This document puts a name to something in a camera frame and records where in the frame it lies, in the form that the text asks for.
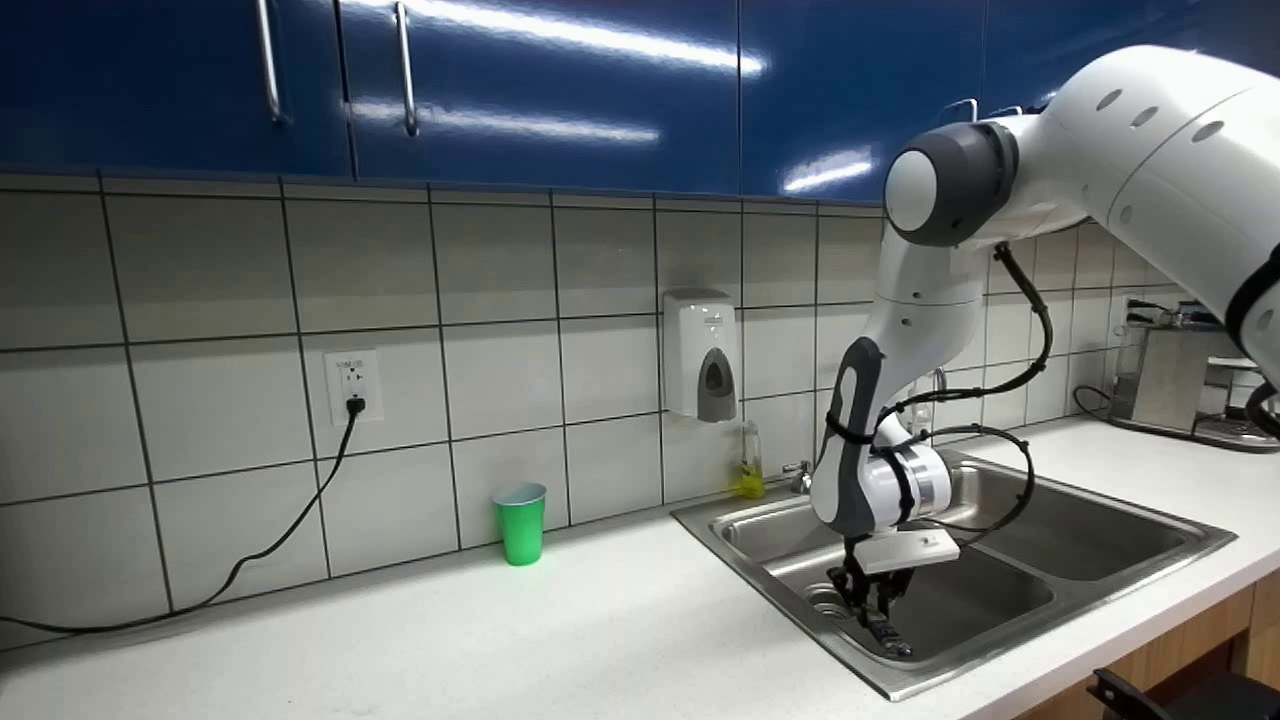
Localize chrome gooseneck faucet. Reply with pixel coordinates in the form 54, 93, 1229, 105
779, 462, 818, 497

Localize black power cable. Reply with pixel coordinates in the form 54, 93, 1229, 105
0, 392, 373, 642

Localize left silver cabinet handle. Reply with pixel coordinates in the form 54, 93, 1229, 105
256, 0, 285, 128

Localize blue upper cabinets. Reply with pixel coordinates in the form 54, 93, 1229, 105
0, 0, 1280, 204

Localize silver cabinet handle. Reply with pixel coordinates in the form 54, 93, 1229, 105
395, 0, 421, 135
256, 0, 285, 128

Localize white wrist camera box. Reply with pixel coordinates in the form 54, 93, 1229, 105
858, 530, 959, 576

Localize yellow dish soap bottle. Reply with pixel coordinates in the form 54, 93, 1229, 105
727, 421, 765, 500

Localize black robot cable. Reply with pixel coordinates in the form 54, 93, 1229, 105
826, 241, 1056, 553

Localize black chair part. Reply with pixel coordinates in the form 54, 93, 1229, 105
1088, 645, 1280, 720

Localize white wall soap dispenser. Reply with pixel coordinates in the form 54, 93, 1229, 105
660, 288, 739, 423

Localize silver coffee machine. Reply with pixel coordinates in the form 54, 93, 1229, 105
1113, 299, 1280, 453

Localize right silver cabinet handle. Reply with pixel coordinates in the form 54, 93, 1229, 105
395, 0, 421, 135

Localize white wall power outlet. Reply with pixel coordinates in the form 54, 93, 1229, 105
326, 353, 386, 423

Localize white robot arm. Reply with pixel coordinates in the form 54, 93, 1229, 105
812, 43, 1280, 648

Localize stainless double sink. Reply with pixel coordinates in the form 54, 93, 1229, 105
680, 476, 1234, 701

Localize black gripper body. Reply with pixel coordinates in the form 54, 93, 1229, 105
827, 562, 911, 609

